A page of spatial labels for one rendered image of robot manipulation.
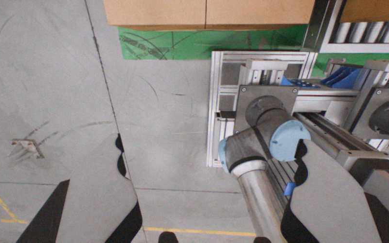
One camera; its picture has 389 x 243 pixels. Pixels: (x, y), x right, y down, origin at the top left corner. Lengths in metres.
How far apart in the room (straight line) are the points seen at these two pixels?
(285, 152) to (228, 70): 1.06
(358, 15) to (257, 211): 1.07
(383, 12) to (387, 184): 0.76
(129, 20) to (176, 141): 1.37
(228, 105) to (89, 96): 1.56
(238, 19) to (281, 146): 0.82
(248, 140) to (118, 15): 1.03
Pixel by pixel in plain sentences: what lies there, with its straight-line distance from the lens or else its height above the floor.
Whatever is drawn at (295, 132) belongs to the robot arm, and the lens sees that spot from 0.49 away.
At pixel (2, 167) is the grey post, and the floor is 0.35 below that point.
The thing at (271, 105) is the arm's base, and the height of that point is 1.11.
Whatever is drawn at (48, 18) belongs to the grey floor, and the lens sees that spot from 2.17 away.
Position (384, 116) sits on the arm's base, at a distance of 0.91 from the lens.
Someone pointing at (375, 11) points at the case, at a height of 0.75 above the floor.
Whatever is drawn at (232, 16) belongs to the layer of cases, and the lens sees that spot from 1.11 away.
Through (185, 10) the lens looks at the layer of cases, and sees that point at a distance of 1.10.
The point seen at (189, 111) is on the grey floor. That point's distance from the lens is 1.78.
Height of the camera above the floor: 1.63
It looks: 63 degrees down
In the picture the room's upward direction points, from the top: 174 degrees counter-clockwise
